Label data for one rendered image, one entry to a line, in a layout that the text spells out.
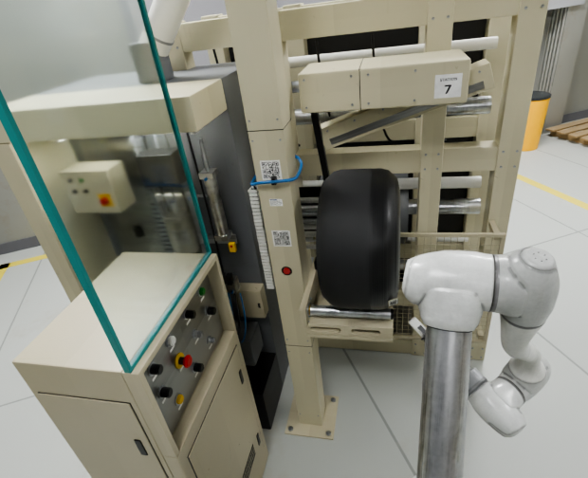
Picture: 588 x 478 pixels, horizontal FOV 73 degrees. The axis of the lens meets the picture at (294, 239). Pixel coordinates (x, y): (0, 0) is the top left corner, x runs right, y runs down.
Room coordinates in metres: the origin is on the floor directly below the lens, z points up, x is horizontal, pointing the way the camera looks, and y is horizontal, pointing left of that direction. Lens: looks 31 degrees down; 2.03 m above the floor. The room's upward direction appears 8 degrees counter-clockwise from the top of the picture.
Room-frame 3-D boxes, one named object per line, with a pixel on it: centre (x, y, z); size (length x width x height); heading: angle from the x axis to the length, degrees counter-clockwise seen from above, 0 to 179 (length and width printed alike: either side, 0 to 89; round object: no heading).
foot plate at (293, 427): (1.44, 0.03, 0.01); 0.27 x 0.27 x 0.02; 74
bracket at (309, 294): (1.43, -0.05, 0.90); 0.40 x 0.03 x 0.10; 164
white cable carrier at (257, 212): (1.43, 0.12, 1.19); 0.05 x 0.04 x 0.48; 164
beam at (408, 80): (1.64, -0.42, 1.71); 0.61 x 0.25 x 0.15; 74
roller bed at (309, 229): (1.81, -0.11, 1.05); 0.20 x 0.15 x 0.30; 74
